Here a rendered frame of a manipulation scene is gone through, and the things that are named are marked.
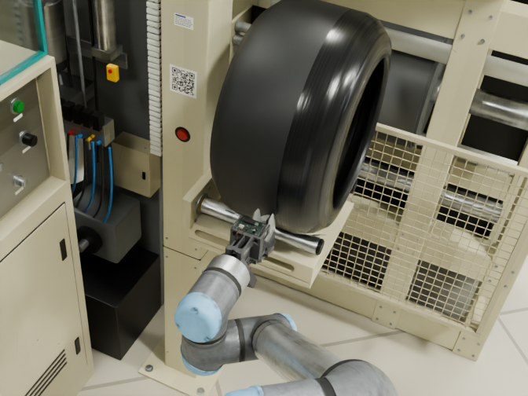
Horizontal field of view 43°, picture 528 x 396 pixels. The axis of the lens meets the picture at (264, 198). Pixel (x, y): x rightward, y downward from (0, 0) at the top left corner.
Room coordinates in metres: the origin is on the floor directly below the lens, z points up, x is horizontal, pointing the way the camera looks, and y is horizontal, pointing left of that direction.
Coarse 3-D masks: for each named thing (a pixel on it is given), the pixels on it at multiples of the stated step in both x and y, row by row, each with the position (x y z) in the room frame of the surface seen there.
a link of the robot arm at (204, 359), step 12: (228, 324) 0.89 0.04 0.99; (228, 336) 0.86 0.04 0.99; (192, 348) 0.82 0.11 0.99; (204, 348) 0.82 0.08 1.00; (216, 348) 0.83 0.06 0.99; (228, 348) 0.84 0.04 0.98; (192, 360) 0.82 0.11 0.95; (204, 360) 0.82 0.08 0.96; (216, 360) 0.83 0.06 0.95; (228, 360) 0.84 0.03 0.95; (192, 372) 0.82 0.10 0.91; (204, 372) 0.82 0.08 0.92
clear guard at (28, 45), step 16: (0, 0) 1.31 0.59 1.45; (16, 0) 1.35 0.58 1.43; (32, 0) 1.40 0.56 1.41; (0, 16) 1.30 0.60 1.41; (16, 16) 1.34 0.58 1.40; (32, 16) 1.39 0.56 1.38; (0, 32) 1.29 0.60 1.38; (16, 32) 1.34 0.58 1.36; (32, 32) 1.38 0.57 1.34; (0, 48) 1.28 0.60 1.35; (16, 48) 1.33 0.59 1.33; (32, 48) 1.37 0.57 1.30; (0, 64) 1.27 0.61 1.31; (16, 64) 1.32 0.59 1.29; (0, 80) 1.26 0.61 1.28
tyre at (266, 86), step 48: (288, 0) 1.48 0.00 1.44; (240, 48) 1.34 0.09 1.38; (288, 48) 1.30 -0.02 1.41; (336, 48) 1.30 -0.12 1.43; (384, 48) 1.44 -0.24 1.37; (240, 96) 1.23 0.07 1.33; (288, 96) 1.22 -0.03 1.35; (336, 96) 1.22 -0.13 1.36; (240, 144) 1.19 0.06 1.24; (288, 144) 1.16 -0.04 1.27; (336, 144) 1.18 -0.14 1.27; (240, 192) 1.18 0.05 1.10; (288, 192) 1.14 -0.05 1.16; (336, 192) 1.43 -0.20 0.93
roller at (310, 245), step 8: (208, 200) 1.35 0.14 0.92; (216, 200) 1.36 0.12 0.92; (200, 208) 1.34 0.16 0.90; (208, 208) 1.33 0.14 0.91; (216, 208) 1.33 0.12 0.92; (224, 208) 1.33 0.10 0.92; (216, 216) 1.32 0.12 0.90; (224, 216) 1.31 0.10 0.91; (232, 216) 1.31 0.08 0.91; (280, 232) 1.27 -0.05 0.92; (288, 232) 1.27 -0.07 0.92; (280, 240) 1.26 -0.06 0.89; (288, 240) 1.25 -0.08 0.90; (296, 240) 1.25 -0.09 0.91; (304, 240) 1.25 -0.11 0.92; (312, 240) 1.25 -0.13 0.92; (320, 240) 1.25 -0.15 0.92; (304, 248) 1.24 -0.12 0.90; (312, 248) 1.23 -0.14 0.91; (320, 248) 1.23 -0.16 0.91
